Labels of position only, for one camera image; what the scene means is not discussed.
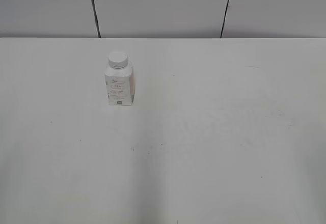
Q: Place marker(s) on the white round bottle cap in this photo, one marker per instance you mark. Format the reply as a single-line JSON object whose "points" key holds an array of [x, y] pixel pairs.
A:
{"points": [[118, 60]]}

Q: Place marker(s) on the left black wall seam strip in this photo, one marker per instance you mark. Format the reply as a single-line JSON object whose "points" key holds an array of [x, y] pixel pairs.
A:
{"points": [[96, 19]]}

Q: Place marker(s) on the white square plastic bottle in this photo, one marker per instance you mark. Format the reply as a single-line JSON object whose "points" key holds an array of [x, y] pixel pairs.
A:
{"points": [[120, 84]]}

